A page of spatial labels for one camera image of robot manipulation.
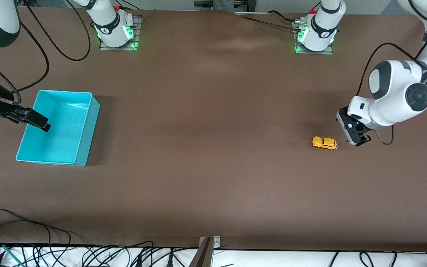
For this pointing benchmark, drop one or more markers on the turquoise plastic bin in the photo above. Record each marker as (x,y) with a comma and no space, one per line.
(61,129)

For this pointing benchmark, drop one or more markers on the aluminium frame rail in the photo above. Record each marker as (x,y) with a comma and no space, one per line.
(202,3)

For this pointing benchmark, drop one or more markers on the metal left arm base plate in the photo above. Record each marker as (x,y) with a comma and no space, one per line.
(315,52)

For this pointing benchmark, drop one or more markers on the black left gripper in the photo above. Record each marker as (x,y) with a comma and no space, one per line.
(365,139)

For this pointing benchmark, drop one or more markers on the small metal edge bracket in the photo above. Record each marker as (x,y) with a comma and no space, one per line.
(216,243)

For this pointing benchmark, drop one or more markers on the grey metal post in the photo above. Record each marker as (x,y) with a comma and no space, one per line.
(203,257)

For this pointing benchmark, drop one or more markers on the yellow beetle toy car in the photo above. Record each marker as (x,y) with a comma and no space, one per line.
(324,142)

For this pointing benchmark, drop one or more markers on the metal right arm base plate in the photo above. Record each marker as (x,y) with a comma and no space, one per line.
(138,31)

